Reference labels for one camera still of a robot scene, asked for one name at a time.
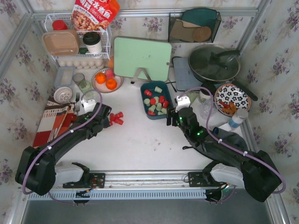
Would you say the white bottle blue label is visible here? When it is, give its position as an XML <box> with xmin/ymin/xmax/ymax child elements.
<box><xmin>228</xmin><ymin>108</ymin><xmax>248</xmax><ymax>130</ymax></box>

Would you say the light green cutting board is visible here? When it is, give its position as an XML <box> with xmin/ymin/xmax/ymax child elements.
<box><xmin>114</xmin><ymin>37</ymin><xmax>172</xmax><ymax>82</ymax></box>

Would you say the grey green tumbler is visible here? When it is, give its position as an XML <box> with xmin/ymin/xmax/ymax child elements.
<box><xmin>72</xmin><ymin>73</ymin><xmax>92</xmax><ymax>93</ymax></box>

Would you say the red lid jar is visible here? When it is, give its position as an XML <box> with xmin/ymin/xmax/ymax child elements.
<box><xmin>52</xmin><ymin>20</ymin><xmax>68</xmax><ymax>30</ymax></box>

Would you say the striped kitchen towel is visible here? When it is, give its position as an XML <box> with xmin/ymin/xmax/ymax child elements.
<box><xmin>33</xmin><ymin>97</ymin><xmax>77</xmax><ymax>148</ymax></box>

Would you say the white cup black lid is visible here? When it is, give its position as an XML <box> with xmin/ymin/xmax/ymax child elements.
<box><xmin>83</xmin><ymin>31</ymin><xmax>102</xmax><ymax>53</ymax></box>

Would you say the white strainer basket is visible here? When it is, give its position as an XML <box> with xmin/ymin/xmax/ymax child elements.
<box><xmin>53</xmin><ymin>87</ymin><xmax>72</xmax><ymax>104</ymax></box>

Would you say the red capsule number two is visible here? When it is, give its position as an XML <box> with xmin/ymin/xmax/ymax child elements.
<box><xmin>159</xmin><ymin>95</ymin><xmax>165</xmax><ymax>104</ymax></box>

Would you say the red snack bag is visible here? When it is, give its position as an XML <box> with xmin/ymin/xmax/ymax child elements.
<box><xmin>71</xmin><ymin>0</ymin><xmax>120</xmax><ymax>31</ymax></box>

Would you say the black mesh holder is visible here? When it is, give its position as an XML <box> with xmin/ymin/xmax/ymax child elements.
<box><xmin>168</xmin><ymin>7</ymin><xmax>221</xmax><ymax>43</ymax></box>

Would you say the beige plastic container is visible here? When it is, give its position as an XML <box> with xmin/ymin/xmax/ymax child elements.
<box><xmin>42</xmin><ymin>29</ymin><xmax>80</xmax><ymax>56</ymax></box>

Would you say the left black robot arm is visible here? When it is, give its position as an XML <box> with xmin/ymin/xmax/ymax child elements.
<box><xmin>15</xmin><ymin>102</ymin><xmax>112</xmax><ymax>196</ymax></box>

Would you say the white wire rack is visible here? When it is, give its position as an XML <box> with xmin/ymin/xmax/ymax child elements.
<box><xmin>44</xmin><ymin>13</ymin><xmax>111</xmax><ymax>62</ymax></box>

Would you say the clear plastic cup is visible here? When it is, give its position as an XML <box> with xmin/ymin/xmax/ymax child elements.
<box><xmin>200</xmin><ymin>100</ymin><xmax>217</xmax><ymax>119</ymax></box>

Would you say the red capsule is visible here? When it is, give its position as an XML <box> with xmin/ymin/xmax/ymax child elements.
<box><xmin>148</xmin><ymin>110</ymin><xmax>156</xmax><ymax>116</ymax></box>
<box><xmin>143</xmin><ymin>89</ymin><xmax>153</xmax><ymax>97</ymax></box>

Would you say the clear storage box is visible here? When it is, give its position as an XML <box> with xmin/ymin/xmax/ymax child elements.
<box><xmin>54</xmin><ymin>66</ymin><xmax>75</xmax><ymax>88</ymax></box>

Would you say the green capsule top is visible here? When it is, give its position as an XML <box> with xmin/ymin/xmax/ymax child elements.
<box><xmin>154</xmin><ymin>86</ymin><xmax>163</xmax><ymax>93</ymax></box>

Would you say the jar with black lid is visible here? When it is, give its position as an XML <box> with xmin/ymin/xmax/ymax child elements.
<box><xmin>199</xmin><ymin>82</ymin><xmax>216</xmax><ymax>104</ymax></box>

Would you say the blue grey trivet mat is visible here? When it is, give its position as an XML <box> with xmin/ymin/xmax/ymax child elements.
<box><xmin>172</xmin><ymin>56</ymin><xmax>202</xmax><ymax>91</ymax></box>

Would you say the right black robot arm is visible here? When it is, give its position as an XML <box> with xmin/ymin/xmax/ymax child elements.
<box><xmin>166</xmin><ymin>106</ymin><xmax>285</xmax><ymax>202</ymax></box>

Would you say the teal storage basket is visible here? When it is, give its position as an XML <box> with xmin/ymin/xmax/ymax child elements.
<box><xmin>140</xmin><ymin>81</ymin><xmax>173</xmax><ymax>120</ymax></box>

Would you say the green glass cup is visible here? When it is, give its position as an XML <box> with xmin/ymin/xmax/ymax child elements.
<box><xmin>186</xmin><ymin>91</ymin><xmax>198</xmax><ymax>105</ymax></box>

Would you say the green capsule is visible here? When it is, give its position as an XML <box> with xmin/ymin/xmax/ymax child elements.
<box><xmin>156</xmin><ymin>103</ymin><xmax>162</xmax><ymax>111</ymax></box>
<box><xmin>154</xmin><ymin>86</ymin><xmax>163</xmax><ymax>93</ymax></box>
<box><xmin>149</xmin><ymin>105</ymin><xmax>156</xmax><ymax>112</ymax></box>

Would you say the flower patterned plate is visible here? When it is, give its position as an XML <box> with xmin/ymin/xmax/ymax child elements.
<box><xmin>214</xmin><ymin>84</ymin><xmax>251</xmax><ymax>117</ymax></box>

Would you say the fruit plate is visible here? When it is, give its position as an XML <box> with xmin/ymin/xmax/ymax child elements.
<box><xmin>91</xmin><ymin>69</ymin><xmax>124</xmax><ymax>93</ymax></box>

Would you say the black frying pan with lid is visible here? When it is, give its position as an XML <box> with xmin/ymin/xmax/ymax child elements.
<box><xmin>188</xmin><ymin>44</ymin><xmax>258</xmax><ymax>101</ymax></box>

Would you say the egg tray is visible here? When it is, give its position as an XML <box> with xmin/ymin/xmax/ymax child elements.
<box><xmin>57</xmin><ymin>58</ymin><xmax>105</xmax><ymax>69</ymax></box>

